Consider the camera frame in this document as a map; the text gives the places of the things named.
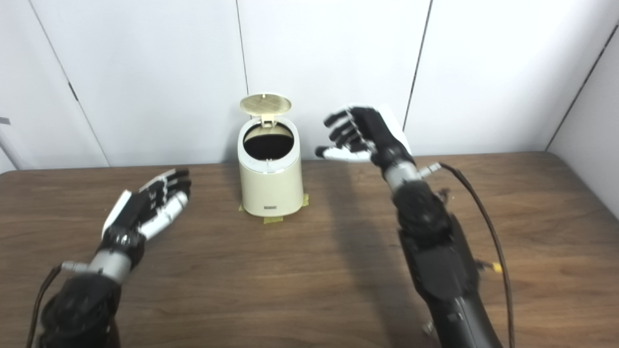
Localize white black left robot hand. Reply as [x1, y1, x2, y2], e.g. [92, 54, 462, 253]
[98, 168, 192, 258]

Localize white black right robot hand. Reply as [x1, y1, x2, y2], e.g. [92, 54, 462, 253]
[315, 105, 414, 174]

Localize round cream bin lid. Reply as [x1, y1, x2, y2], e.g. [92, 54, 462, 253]
[240, 93, 293, 128]

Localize cream-colored bin body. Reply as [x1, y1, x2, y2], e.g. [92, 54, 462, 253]
[237, 116, 304, 217]

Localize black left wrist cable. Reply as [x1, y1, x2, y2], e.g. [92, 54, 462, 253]
[26, 261, 90, 348]

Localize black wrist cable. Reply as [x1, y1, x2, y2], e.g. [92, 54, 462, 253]
[26, 261, 90, 348]
[420, 162, 516, 348]

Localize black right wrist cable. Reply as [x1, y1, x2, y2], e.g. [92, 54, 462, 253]
[420, 162, 516, 348]

